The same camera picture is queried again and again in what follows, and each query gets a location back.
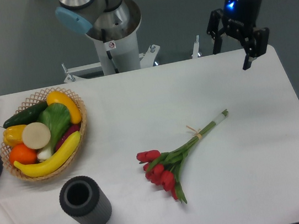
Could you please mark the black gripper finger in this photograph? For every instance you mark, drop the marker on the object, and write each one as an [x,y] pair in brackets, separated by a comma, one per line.
[214,31]
[254,45]

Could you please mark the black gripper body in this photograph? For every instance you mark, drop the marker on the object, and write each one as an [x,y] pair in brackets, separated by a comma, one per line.
[239,17]

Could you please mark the red tulip bouquet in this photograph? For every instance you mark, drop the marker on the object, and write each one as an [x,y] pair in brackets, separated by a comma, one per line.
[164,168]

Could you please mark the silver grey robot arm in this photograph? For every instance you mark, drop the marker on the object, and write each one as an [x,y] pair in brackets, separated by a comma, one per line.
[112,26]

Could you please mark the purple eggplant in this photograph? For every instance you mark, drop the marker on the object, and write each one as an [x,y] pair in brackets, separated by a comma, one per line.
[73,128]

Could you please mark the yellow squash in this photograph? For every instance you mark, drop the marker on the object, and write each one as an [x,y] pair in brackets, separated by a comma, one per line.
[62,98]

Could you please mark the green bok choy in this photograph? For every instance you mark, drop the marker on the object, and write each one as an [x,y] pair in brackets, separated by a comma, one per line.
[57,118]

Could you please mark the green cucumber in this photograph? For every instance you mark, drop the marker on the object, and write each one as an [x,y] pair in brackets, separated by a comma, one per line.
[25,116]

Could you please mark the yellow banana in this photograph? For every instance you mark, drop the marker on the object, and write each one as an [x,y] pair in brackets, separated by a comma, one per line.
[55,161]

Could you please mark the beige round disc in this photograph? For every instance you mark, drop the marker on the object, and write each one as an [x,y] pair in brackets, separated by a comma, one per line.
[36,135]

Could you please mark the dark grey ribbed vase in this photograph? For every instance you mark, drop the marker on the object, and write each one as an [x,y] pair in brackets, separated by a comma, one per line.
[83,200]

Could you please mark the yellow bell pepper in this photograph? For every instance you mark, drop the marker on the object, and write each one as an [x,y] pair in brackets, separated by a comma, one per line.
[12,136]

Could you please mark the orange fruit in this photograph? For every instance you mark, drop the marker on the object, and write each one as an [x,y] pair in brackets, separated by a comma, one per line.
[22,154]

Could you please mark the white metal base frame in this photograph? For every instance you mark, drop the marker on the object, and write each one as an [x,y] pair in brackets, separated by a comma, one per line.
[87,68]

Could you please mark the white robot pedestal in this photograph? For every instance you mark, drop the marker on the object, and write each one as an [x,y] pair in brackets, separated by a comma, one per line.
[118,56]

